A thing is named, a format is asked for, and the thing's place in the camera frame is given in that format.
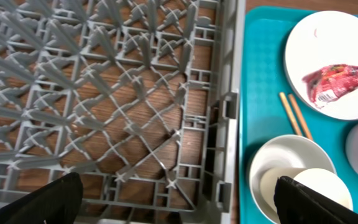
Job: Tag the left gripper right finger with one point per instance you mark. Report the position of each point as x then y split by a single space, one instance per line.
299 204

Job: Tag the left wooden chopstick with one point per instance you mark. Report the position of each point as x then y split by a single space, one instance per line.
290 114

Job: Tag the red snack wrapper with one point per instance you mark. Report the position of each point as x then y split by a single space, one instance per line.
330 83

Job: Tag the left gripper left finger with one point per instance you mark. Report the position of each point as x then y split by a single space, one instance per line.
56 202

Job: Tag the wooden chopstick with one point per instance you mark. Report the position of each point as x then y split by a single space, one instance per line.
290 114
301 119

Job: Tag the large white plate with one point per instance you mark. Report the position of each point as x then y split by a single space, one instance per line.
318 40

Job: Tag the right wooden chopstick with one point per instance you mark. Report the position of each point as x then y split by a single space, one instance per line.
301 119

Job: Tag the white cup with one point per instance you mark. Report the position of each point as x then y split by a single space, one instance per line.
320 180

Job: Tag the teal plastic serving tray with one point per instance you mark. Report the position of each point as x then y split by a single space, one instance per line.
261 114

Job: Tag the grey plastic dish rack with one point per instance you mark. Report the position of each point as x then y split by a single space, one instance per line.
139 98

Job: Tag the grey metal bowl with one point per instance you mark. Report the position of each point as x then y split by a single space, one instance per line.
291 151

